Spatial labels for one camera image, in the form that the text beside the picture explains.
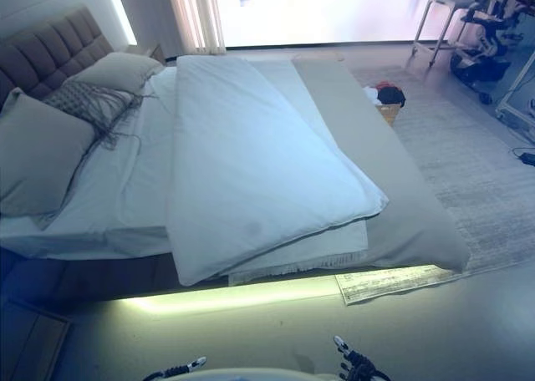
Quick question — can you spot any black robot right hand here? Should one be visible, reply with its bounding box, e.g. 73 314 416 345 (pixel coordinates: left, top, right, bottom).
333 334 388 381

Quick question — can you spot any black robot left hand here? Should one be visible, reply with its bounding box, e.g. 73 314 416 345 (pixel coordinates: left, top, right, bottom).
144 355 208 381

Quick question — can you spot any white duvet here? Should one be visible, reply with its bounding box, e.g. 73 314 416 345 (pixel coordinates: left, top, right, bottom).
166 54 390 287

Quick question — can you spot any beige bed runner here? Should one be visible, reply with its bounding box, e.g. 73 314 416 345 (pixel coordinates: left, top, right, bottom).
290 53 470 273

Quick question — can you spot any white bed sheet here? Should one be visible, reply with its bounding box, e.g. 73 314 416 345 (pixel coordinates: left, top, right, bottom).
0 65 181 260

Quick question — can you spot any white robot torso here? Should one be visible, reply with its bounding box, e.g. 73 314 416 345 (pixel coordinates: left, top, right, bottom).
183 368 344 381

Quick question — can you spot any wooden nightstand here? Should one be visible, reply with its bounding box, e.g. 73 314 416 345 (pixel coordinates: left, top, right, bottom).
0 297 74 381
125 43 166 64

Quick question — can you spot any grey rug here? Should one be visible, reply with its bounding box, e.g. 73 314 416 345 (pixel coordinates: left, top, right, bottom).
346 65 535 302

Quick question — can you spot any wicker basket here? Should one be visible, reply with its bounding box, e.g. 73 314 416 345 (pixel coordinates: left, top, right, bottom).
374 100 403 127

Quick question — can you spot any beige pillow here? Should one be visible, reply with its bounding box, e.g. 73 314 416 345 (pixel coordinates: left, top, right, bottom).
0 87 97 231
73 51 164 94

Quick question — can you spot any white garment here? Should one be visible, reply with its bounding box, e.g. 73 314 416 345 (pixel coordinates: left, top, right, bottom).
361 85 382 105

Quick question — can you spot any black garment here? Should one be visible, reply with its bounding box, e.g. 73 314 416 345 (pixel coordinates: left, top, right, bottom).
377 86 407 109

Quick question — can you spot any grey fringed cushion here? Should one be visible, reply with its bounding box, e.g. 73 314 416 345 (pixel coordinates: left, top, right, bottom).
41 81 160 152

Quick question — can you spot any white framed panel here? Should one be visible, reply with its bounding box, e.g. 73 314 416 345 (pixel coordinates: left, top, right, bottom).
495 54 535 142

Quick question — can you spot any black wheeled machine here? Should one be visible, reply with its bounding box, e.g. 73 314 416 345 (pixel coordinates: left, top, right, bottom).
449 0 535 104

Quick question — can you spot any brown tufted headboard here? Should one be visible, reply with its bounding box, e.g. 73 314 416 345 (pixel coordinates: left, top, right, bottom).
0 5 115 110

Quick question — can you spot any beige curtain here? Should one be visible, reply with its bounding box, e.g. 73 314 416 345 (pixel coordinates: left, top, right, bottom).
165 0 227 52

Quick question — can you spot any dark bed frame base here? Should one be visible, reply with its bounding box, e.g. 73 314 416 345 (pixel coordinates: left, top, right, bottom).
0 246 335 311

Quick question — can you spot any black power adapter cable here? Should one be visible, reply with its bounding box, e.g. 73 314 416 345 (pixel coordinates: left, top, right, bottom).
512 146 535 167

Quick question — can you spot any lit wall light panel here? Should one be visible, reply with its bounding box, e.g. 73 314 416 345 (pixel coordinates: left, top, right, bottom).
99 0 139 47

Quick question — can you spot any white metal frame table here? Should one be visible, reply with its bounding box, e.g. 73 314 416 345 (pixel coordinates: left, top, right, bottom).
411 0 482 68

